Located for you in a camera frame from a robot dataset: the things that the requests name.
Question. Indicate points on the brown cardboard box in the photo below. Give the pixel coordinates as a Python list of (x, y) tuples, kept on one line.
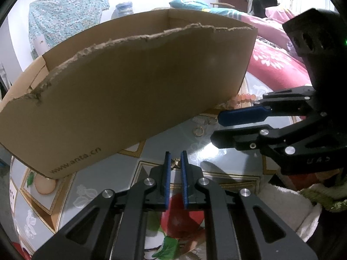
[(135, 94)]

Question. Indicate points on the blue patterned quilt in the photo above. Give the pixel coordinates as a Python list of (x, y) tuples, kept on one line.
[(195, 4)]

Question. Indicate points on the fruit print tablecloth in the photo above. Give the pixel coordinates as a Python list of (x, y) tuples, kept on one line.
[(230, 165)]

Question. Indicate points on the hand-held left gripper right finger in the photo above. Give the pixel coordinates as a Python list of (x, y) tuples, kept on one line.
[(185, 181)]

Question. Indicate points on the small butterfly earring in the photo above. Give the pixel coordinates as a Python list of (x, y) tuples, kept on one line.
[(176, 163)]

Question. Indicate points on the wooden chair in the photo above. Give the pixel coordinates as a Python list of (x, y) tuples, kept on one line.
[(222, 4)]

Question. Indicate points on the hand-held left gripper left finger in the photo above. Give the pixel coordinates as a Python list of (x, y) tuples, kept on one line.
[(167, 181)]

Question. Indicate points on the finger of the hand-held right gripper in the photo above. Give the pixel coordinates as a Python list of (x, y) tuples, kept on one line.
[(244, 116), (235, 139)]

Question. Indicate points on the pink floral blanket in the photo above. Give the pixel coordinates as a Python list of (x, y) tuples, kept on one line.
[(273, 59)]

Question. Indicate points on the teal floral wall cloth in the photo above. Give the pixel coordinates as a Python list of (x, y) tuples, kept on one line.
[(67, 13)]

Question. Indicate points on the olive knitted cloth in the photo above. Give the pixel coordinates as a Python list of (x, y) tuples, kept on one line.
[(325, 197)]

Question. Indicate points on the gold hoop earring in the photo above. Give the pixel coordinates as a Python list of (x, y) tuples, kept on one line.
[(195, 133)]

